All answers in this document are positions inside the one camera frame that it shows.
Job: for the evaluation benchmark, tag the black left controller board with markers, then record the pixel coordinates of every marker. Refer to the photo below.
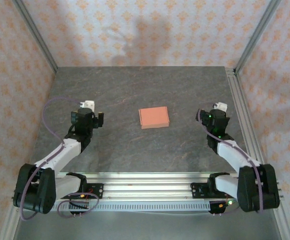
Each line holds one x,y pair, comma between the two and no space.
78,205

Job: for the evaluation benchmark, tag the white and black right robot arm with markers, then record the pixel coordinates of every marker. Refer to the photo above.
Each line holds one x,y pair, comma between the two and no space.
229,152

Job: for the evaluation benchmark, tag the orange paper box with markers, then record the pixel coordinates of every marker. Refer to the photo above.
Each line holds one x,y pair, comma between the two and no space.
154,117

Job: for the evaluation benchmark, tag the wide aluminium mounting beam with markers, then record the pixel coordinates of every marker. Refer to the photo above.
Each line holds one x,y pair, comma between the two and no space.
147,191

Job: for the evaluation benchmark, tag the grey metal sheet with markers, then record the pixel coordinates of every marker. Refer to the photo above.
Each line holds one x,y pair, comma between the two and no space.
147,227

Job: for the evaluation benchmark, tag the narrow aluminium rail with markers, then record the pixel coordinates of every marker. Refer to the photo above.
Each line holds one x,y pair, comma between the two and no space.
147,176

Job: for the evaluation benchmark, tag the aluminium frame leg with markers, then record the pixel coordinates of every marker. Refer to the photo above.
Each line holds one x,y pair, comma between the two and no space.
10,222
283,222

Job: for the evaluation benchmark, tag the black controller board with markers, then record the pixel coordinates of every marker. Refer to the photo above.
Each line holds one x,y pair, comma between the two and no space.
78,205
219,208

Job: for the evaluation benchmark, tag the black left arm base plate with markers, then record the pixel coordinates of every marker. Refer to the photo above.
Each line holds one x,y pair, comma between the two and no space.
98,190

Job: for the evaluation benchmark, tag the aluminium frame post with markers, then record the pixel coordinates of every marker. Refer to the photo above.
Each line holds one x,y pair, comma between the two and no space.
257,35
35,35

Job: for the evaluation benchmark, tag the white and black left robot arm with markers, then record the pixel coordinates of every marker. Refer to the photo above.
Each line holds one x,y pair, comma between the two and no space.
65,153

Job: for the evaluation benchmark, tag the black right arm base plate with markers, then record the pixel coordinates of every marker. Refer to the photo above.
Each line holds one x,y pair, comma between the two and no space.
197,190

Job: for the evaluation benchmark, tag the aluminium side rail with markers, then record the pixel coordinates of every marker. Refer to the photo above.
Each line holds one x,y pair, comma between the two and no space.
237,95

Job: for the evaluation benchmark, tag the black right controller board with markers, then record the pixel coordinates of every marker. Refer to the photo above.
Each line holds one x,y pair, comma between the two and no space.
219,208

